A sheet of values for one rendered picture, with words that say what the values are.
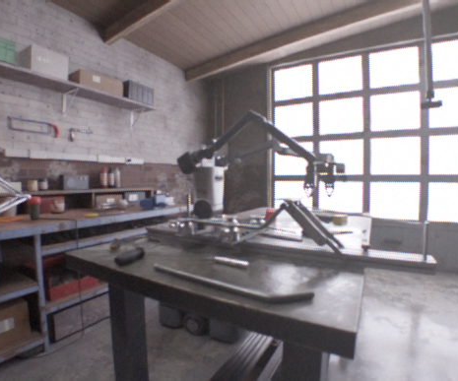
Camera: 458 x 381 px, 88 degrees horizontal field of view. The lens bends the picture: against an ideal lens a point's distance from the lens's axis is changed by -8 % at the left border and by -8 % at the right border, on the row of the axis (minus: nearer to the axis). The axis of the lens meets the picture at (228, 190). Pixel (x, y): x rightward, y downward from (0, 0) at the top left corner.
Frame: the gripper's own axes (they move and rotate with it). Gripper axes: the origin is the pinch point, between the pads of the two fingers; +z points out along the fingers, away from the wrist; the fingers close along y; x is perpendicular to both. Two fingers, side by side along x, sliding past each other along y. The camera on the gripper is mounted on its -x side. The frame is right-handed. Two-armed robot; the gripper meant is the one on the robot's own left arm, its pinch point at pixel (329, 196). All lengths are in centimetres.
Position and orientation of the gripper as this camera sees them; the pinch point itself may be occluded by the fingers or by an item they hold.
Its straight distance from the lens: 179.7
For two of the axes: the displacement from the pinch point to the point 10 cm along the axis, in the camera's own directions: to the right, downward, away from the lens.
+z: 0.0, 10.0, 0.4
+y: 3.7, -0.4, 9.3
